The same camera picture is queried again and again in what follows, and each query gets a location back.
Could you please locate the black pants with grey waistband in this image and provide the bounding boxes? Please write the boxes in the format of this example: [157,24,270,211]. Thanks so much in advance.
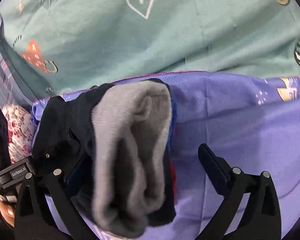
[32,79,175,238]

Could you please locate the person left hand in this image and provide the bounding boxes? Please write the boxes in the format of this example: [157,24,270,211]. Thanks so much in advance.
[0,196,15,227]

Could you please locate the folded red garment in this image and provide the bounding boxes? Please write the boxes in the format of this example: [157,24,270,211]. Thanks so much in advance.
[170,162,177,198]

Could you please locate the teal heart print blanket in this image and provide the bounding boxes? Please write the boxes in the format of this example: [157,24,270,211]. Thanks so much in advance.
[0,0,300,98]

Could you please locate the folded blue garment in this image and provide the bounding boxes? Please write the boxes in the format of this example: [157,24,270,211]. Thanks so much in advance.
[167,99,178,154]

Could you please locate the red floral bolster pillow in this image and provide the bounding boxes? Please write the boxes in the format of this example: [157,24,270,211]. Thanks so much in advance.
[2,105,36,164]

